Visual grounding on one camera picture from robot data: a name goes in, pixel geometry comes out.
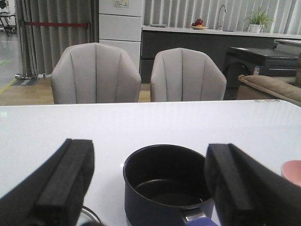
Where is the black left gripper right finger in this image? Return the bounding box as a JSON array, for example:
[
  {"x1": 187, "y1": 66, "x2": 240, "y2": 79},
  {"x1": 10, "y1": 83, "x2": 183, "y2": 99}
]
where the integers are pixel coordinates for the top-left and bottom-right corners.
[{"x1": 204, "y1": 144, "x2": 301, "y2": 226}]

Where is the background desk with items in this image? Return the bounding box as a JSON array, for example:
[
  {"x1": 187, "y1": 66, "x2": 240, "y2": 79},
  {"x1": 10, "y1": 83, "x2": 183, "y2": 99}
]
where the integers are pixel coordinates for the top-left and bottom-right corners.
[{"x1": 0, "y1": 0, "x2": 17, "y2": 37}]

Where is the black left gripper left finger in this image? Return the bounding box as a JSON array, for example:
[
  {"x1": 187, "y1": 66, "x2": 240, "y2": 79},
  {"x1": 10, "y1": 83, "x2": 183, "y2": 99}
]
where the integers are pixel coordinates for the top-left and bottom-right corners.
[{"x1": 0, "y1": 139, "x2": 95, "y2": 226}]

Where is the left beige upholstered chair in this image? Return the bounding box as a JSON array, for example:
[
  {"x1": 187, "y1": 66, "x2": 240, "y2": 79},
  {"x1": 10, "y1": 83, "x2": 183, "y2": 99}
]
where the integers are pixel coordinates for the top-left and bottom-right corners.
[{"x1": 51, "y1": 42, "x2": 142, "y2": 104}]

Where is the dark blue saucepan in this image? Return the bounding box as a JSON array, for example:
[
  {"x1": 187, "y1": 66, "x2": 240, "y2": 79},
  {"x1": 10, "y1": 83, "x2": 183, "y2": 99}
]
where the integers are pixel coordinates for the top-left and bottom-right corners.
[{"x1": 123, "y1": 144, "x2": 216, "y2": 226}]

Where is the dark washing machine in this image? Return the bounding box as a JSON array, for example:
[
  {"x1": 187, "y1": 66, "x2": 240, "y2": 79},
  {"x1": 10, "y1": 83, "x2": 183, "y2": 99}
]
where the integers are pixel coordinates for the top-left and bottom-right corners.
[{"x1": 222, "y1": 47, "x2": 298, "y2": 100}]

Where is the fruit bowl on counter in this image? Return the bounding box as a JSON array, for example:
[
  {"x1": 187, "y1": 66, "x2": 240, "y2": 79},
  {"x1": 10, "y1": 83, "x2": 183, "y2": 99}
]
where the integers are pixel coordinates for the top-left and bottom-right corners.
[{"x1": 190, "y1": 18, "x2": 207, "y2": 30}]

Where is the silver kitchen faucet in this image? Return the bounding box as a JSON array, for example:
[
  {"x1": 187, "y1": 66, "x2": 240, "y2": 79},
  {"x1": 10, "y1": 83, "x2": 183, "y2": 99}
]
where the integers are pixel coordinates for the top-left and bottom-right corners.
[{"x1": 216, "y1": 4, "x2": 227, "y2": 30}]

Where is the grey curtain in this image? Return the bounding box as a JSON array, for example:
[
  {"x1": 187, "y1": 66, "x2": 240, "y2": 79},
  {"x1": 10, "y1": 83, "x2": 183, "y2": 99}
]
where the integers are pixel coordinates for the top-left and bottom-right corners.
[{"x1": 15, "y1": 0, "x2": 99, "y2": 77}]

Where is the dark kitchen counter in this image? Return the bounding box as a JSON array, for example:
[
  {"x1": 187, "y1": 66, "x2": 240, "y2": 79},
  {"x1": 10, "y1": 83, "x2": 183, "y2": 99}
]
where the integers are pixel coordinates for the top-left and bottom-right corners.
[{"x1": 140, "y1": 26, "x2": 301, "y2": 83}]

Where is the glass lid with blue knob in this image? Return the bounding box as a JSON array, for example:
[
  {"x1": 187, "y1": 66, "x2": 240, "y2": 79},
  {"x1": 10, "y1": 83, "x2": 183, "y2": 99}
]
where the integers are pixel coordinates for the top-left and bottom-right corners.
[{"x1": 76, "y1": 205, "x2": 103, "y2": 226}]

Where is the right beige upholstered chair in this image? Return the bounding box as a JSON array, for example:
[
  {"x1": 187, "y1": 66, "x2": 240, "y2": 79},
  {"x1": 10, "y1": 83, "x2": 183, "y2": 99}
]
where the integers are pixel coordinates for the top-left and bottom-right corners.
[{"x1": 150, "y1": 48, "x2": 227, "y2": 102}]

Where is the red barrier belt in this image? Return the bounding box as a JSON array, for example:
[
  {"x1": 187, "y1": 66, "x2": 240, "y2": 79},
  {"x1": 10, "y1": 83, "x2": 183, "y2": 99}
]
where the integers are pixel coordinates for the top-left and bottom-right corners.
[{"x1": 24, "y1": 22, "x2": 90, "y2": 27}]

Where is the pink bowl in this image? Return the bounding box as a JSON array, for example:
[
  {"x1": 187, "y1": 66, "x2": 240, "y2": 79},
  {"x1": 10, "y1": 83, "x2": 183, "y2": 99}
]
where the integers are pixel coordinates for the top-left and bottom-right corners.
[{"x1": 281, "y1": 160, "x2": 301, "y2": 186}]

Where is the potted green plant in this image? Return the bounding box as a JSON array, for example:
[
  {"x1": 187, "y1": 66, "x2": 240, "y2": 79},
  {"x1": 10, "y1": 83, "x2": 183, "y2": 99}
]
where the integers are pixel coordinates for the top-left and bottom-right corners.
[{"x1": 245, "y1": 7, "x2": 274, "y2": 33}]

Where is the white refrigerator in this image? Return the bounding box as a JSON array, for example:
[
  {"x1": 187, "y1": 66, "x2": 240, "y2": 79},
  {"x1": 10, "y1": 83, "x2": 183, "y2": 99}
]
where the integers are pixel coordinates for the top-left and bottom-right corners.
[{"x1": 99, "y1": 0, "x2": 144, "y2": 70}]

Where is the dark floor mat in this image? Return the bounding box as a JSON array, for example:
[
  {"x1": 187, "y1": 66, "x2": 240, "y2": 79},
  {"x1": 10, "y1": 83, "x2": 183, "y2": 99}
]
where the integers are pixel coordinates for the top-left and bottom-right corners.
[{"x1": 11, "y1": 78, "x2": 39, "y2": 86}]

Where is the beige upholstered chair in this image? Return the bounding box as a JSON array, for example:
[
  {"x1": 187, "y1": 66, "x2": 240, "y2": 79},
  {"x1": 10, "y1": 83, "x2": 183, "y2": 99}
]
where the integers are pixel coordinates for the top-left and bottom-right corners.
[
  {"x1": 51, "y1": 42, "x2": 142, "y2": 104},
  {"x1": 150, "y1": 48, "x2": 227, "y2": 102}
]

